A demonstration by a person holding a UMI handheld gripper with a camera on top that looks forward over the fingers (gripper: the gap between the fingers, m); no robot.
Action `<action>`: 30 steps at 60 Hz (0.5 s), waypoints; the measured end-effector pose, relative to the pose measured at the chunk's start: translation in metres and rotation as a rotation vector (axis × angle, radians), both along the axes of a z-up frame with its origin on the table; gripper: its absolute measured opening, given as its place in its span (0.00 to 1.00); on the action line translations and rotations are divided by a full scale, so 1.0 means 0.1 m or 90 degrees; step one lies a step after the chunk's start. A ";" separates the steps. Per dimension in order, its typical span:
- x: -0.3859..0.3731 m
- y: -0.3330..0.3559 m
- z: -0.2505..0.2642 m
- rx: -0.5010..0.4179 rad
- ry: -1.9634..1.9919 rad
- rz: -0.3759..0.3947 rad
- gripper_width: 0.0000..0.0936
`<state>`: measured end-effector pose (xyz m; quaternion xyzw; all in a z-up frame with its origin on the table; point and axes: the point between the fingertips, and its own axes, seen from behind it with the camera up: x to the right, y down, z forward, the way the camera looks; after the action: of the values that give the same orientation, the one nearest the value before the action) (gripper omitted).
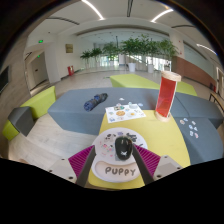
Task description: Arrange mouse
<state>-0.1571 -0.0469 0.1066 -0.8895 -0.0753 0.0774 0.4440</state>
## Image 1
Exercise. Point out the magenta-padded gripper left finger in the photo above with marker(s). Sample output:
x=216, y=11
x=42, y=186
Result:
x=63, y=168

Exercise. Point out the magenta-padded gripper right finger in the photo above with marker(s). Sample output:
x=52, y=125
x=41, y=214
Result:
x=166, y=166

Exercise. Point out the black computer mouse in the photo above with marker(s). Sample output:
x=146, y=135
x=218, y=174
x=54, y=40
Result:
x=123, y=148

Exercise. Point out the round white printed mouse pad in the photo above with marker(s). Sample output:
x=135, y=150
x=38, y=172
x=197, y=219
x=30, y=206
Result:
x=106, y=166

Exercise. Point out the grey upholstered seat block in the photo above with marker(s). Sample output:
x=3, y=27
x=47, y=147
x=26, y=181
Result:
x=196, y=106
x=73, y=110
x=206, y=143

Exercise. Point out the group of loose stickers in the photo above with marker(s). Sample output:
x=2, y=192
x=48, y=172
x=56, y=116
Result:
x=130, y=103
x=191, y=127

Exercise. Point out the dark grey cube seat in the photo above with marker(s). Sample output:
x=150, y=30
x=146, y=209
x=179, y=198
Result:
x=21, y=120

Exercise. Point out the white sticker sheet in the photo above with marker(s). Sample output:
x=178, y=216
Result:
x=125, y=114

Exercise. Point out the lime green seat block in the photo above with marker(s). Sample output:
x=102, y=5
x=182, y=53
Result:
x=41, y=100
x=186, y=88
x=133, y=80

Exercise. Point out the folded dark blue umbrella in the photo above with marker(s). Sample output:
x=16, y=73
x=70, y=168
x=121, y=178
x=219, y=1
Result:
x=95, y=101

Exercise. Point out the red fire extinguisher box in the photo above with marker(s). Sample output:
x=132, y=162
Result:
x=70, y=70

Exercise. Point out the group of potted green plants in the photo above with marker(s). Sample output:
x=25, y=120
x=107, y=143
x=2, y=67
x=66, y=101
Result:
x=133, y=48

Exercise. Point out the green exit sign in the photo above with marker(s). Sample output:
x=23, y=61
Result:
x=40, y=41

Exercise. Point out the group of ceiling strip lights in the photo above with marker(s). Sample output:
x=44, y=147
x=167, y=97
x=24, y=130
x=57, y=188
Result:
x=91, y=8

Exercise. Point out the wooden bench with black frame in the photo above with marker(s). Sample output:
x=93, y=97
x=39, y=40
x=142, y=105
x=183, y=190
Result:
x=216, y=100

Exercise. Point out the dark wall screen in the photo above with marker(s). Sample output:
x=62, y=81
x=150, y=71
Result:
x=4, y=80

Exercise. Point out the brown wall plaque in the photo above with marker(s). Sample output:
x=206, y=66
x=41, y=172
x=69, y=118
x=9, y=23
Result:
x=69, y=48

